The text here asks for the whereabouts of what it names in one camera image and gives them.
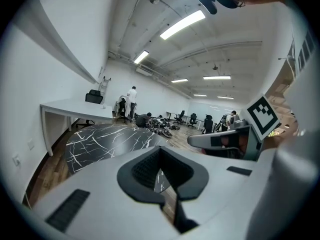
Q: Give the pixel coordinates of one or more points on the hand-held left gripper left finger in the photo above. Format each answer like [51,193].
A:
[100,196]

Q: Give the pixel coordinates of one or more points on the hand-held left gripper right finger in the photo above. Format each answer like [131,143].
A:
[225,184]

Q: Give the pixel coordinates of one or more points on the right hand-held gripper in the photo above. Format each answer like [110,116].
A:
[262,119]

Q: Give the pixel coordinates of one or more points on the person's right forearm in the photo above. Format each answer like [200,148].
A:
[275,142]

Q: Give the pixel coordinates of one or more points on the round black marble table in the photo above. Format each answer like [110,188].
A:
[105,141]

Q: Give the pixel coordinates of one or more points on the black office chair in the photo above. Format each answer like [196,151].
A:
[180,115]
[93,97]
[208,124]
[193,119]

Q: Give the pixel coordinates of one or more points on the pile of black equipment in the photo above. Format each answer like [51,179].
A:
[162,126]

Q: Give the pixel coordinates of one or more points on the white draped chair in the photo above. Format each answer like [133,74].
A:
[117,106]

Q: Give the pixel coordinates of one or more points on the white air conditioner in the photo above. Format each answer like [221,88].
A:
[144,71]

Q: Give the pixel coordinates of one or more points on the small white desk object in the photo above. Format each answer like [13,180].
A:
[103,106]

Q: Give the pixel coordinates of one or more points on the long white desk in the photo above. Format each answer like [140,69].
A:
[75,109]

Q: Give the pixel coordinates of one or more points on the metal ladder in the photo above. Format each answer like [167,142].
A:
[105,86]

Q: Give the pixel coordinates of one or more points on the group of ceiling light strips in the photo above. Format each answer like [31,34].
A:
[182,25]

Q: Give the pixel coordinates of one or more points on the white wall plate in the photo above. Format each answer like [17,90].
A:
[31,144]

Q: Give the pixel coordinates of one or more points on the white wall socket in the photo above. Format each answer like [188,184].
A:
[17,160]

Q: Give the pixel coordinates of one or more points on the white security camera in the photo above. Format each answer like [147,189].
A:
[290,58]

